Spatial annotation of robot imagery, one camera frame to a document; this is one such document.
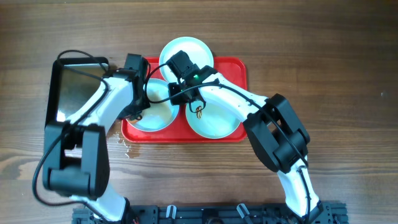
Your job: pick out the white plate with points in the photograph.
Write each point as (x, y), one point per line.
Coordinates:
(211, 121)
(158, 116)
(198, 52)

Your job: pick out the white plate back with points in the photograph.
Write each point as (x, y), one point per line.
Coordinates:
(198, 52)

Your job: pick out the black water tray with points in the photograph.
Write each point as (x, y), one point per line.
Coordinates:
(69, 90)

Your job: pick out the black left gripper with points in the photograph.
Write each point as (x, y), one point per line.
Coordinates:
(137, 109)

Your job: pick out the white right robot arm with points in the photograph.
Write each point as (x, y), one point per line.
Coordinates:
(277, 136)

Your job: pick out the red plastic tray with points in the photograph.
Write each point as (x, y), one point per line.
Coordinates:
(179, 130)

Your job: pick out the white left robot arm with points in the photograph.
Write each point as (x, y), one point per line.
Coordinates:
(75, 163)

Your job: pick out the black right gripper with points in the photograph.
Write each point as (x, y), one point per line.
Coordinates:
(176, 100)

